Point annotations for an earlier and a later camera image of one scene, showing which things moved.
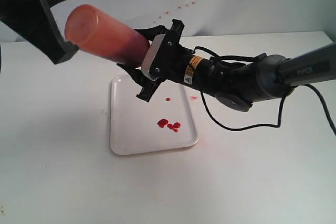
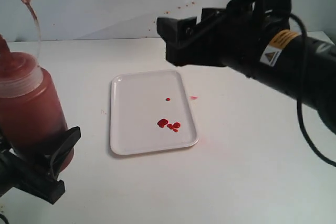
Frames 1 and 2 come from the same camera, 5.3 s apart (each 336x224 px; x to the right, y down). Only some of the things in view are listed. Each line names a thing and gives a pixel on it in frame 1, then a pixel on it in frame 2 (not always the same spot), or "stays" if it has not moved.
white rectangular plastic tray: (167, 121) stays
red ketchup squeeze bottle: (104, 34) -> (32, 118)
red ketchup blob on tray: (161, 123) stays
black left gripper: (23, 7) -> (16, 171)
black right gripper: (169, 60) -> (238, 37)
